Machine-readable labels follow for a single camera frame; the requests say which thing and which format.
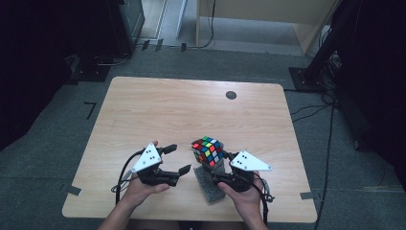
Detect black metal stand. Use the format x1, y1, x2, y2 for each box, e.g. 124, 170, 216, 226
288, 0, 362, 94

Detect black angled floor tape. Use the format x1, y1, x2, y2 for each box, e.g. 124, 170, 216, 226
83, 101, 98, 121

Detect dark cabinet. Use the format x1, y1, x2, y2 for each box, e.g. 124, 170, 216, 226
108, 0, 147, 58

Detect hanging black cable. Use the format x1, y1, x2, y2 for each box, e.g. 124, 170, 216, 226
188, 0, 216, 50

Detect multicoloured puzzle cube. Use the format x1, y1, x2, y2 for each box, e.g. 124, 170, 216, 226
191, 135, 225, 168

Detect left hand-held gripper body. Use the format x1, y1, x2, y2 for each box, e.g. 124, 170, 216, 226
131, 142, 182, 188

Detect black floor cables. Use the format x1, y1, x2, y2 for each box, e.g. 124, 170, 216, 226
282, 88, 337, 125

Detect black flat stand base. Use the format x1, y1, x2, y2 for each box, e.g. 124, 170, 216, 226
68, 53, 111, 83

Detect light wooden furniture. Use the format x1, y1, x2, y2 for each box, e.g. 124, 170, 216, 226
195, 0, 341, 56

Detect grey cloth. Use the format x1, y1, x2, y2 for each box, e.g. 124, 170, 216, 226
192, 159, 226, 205

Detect person's left hand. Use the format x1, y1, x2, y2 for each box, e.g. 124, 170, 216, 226
122, 140, 170, 210

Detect hand-held gripper cable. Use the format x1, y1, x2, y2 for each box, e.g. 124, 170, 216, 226
254, 177, 276, 225
110, 148, 151, 205

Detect right hand-held gripper cable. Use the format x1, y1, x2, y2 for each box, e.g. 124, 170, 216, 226
254, 177, 276, 225

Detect left hand-held gripper cable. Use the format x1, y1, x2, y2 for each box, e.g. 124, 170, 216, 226
110, 148, 151, 205

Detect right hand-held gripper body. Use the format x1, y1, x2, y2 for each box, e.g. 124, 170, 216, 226
211, 149, 274, 194

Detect black curtain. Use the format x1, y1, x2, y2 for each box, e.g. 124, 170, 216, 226
0, 0, 124, 151
331, 0, 406, 193

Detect long black floor cable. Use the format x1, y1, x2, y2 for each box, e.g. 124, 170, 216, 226
312, 104, 336, 230

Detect person's right hand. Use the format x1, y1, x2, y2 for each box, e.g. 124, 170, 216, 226
217, 171, 266, 222

